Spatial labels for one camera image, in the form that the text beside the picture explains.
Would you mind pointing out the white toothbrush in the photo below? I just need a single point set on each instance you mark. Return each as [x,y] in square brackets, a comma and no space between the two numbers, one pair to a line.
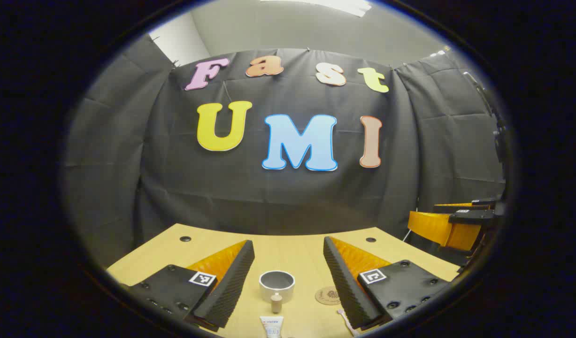
[345,320]

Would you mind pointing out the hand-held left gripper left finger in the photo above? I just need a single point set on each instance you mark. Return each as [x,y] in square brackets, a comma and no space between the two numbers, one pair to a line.
[231,281]

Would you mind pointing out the black backdrop cloth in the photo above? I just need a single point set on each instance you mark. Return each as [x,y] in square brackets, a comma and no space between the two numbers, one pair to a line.
[175,188]

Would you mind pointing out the white toothpaste tube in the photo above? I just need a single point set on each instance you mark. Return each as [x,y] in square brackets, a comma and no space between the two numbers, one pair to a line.
[272,326]

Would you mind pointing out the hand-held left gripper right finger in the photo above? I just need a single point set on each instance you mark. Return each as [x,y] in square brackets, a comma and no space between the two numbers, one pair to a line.
[344,286]

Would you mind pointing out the round cork coaster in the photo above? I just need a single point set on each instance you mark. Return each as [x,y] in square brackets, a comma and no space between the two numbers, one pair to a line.
[326,296]

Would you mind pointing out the light wooden desktop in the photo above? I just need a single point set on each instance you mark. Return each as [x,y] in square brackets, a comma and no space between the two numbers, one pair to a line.
[288,253]

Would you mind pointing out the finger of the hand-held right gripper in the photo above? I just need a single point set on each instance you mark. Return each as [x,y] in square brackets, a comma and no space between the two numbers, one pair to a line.
[456,205]
[433,227]

